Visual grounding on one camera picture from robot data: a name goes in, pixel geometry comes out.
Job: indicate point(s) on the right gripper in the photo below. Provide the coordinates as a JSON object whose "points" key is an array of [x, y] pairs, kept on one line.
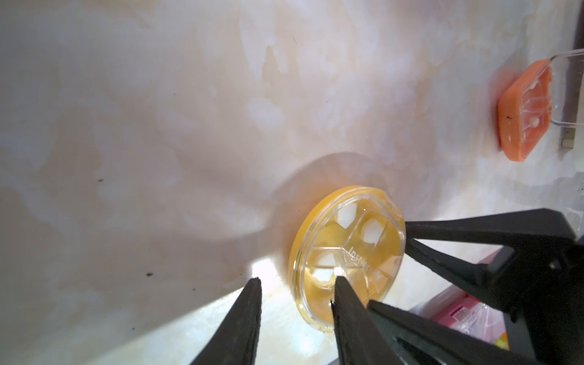
{"points": [[535, 273]]}

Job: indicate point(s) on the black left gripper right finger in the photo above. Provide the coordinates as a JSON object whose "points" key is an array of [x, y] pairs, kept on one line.
{"points": [[358, 340]]}

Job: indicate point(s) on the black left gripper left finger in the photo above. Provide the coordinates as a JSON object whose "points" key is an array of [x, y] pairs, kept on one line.
{"points": [[236, 339]]}

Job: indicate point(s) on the pink rectangular pillbox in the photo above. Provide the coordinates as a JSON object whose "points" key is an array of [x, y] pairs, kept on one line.
{"points": [[456, 309]]}

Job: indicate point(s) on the yellow round pillbox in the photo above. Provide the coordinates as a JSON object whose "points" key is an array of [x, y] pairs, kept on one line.
{"points": [[358, 233]]}

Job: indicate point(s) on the orange small pillbox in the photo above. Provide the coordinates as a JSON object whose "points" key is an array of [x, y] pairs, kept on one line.
{"points": [[549, 92]]}

